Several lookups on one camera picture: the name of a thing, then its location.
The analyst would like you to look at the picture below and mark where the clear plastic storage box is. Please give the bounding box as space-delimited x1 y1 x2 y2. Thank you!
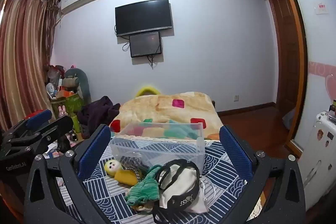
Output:
109 121 206 176

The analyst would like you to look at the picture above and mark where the thin white cable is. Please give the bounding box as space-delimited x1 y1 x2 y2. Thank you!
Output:
199 177 219 203

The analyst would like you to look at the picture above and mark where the white cloth bag black trim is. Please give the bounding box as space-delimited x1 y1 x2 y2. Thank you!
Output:
152 158 210 223

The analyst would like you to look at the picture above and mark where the yellow patterned cloth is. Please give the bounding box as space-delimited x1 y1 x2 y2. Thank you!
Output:
131 202 153 214

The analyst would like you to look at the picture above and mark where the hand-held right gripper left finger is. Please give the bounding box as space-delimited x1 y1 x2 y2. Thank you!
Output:
24 124 112 224

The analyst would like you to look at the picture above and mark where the blue white patterned bedsheet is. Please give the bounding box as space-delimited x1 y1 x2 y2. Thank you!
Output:
56 139 263 224

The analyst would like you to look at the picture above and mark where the dark clothing heap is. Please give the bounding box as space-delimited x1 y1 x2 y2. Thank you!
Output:
79 96 121 139

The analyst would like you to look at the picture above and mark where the grey green plush toy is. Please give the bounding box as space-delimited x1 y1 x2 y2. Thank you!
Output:
64 68 91 106

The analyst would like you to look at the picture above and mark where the brown wooden door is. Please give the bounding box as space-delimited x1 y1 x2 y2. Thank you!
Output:
268 0 302 119

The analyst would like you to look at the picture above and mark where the white sliding wardrobe door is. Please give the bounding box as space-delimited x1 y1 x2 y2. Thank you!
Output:
274 0 336 211

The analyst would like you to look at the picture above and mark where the red striped curtain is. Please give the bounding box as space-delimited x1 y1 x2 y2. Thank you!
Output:
0 0 59 132

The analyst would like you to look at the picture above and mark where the grey striped fabric item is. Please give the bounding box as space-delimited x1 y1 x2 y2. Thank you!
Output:
119 156 150 169

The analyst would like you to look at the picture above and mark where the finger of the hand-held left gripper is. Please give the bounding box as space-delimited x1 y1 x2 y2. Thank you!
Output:
5 115 74 157
3 109 53 144

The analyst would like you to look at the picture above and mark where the green corduroy cloth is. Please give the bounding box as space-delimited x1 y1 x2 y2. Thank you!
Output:
125 164 163 207

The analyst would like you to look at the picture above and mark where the green shopping bag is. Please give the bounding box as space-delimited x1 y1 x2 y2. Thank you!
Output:
51 93 84 122

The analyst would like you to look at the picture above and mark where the black white braided cord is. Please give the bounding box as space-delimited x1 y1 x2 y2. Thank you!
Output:
129 168 144 184

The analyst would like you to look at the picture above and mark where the pile of bagged clutter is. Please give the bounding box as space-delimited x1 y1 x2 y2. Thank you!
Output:
46 64 66 98

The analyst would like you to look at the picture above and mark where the small black wall monitor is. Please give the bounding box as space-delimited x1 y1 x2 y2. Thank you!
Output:
129 31 162 58

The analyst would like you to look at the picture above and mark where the yellow plush ring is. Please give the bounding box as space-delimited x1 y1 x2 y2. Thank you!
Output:
136 86 161 97

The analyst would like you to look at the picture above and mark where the red white paper label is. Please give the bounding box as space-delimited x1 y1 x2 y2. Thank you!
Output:
315 1 328 14

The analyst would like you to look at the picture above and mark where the black wall television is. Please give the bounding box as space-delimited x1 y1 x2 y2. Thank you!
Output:
115 0 173 37

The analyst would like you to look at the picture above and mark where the yellow soft doll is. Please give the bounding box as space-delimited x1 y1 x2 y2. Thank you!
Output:
104 160 143 185

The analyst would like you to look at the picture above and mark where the grey plastic bag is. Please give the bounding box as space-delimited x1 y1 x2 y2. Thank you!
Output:
282 109 296 130

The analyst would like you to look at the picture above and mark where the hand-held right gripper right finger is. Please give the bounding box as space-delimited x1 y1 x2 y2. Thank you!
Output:
219 125 306 224

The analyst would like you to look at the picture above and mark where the white stickered suitcase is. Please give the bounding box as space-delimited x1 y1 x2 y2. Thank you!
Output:
298 111 336 211

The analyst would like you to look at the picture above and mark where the pile of books and papers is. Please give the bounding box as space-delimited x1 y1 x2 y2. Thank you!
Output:
43 132 79 160

